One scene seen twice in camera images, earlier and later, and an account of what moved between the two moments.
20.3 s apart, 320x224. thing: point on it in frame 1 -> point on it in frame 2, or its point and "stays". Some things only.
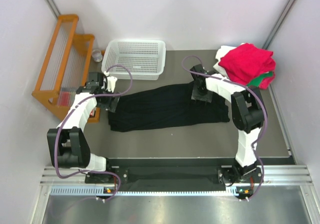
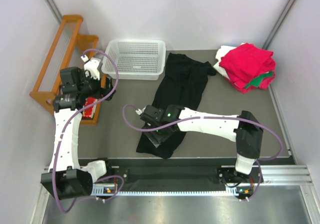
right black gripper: [196, 96] -> [157, 139]
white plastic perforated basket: [146, 59] stays
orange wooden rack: [65, 67] stays
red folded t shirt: [246, 61] stays
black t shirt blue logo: [164, 107] -> [182, 82]
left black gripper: [111, 104] -> [106, 87]
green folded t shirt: [257, 81] stays
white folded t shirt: [221, 52] stays
